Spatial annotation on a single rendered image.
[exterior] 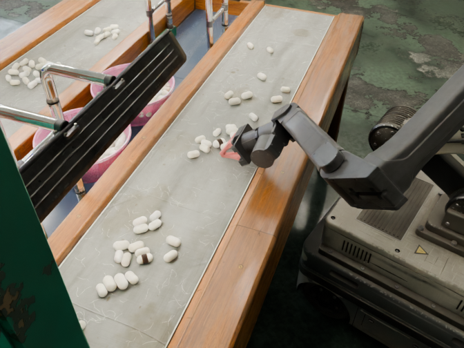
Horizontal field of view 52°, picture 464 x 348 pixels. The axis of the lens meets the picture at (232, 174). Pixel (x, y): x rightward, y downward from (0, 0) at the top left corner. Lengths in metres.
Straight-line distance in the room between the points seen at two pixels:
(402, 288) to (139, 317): 0.85
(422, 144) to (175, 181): 0.70
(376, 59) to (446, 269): 2.14
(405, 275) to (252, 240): 0.60
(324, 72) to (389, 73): 1.65
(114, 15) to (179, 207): 1.13
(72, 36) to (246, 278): 1.28
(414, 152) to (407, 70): 2.64
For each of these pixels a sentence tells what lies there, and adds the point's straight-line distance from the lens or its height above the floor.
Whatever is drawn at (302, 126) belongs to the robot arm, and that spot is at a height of 0.99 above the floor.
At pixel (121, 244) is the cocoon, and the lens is 1.08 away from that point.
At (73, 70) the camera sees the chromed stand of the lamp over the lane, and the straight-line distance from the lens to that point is 0.96.
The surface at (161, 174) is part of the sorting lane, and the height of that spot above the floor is 0.74.
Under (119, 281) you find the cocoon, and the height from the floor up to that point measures 0.76.
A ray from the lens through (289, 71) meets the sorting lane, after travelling 1.67.
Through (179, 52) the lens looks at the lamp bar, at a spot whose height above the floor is 1.07.
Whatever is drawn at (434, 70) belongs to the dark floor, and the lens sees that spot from 3.40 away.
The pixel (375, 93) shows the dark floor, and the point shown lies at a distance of 3.03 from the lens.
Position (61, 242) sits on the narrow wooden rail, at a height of 0.76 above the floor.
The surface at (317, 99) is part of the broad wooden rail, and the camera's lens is 1.49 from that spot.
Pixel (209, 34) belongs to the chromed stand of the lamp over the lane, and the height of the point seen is 0.80.
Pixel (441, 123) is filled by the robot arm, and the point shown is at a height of 1.19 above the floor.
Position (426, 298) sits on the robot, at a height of 0.36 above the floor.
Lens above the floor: 1.58
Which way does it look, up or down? 43 degrees down
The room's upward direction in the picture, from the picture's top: straight up
